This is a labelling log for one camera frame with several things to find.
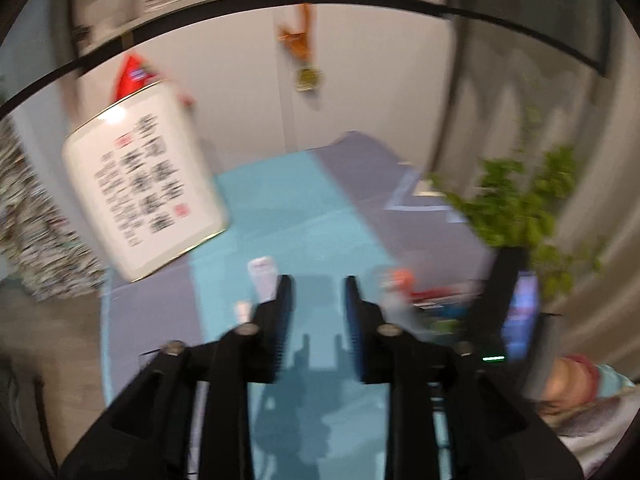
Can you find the tall pile of books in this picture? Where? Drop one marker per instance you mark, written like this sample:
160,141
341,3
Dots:
35,235

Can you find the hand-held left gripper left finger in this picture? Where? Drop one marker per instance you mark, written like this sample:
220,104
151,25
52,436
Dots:
282,320

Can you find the framed calligraphy board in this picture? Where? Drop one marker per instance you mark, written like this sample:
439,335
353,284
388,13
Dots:
145,180

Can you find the small white eraser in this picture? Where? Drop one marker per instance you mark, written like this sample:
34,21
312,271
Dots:
243,312

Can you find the green potted plant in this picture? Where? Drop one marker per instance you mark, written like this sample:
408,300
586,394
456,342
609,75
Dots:
515,200

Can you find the glass cabinet door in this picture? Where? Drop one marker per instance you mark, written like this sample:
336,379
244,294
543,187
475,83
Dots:
525,0

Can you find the orange highlighter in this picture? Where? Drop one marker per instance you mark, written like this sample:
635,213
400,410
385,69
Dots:
402,277

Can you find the teal and grey tablecloth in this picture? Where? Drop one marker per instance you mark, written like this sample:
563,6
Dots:
280,210

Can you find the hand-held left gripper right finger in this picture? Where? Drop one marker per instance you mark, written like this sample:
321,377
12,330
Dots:
352,320

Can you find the red pyramid hanging ornament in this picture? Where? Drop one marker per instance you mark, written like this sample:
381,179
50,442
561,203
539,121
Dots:
130,75

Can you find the gold medal with striped ribbon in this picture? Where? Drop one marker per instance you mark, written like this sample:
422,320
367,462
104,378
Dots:
306,79

